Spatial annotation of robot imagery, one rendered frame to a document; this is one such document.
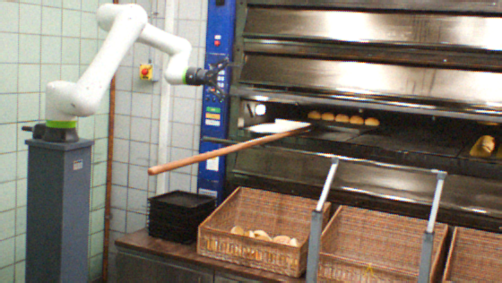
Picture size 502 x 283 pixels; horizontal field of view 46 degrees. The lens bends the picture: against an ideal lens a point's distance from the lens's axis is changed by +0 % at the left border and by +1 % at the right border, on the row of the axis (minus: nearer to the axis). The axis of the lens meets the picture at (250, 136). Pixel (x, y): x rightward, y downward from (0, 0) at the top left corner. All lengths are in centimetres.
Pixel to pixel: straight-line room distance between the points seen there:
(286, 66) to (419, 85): 72
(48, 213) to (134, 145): 129
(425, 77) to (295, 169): 85
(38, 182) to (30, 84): 86
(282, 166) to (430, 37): 104
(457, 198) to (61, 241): 187
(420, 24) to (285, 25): 71
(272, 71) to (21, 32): 132
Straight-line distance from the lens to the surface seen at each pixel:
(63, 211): 258
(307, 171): 328
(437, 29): 309
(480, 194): 312
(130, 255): 327
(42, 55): 341
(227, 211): 333
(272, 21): 333
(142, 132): 376
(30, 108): 338
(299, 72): 325
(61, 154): 254
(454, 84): 307
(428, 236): 257
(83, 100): 242
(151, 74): 361
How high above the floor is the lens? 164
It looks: 8 degrees down
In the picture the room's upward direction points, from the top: 4 degrees clockwise
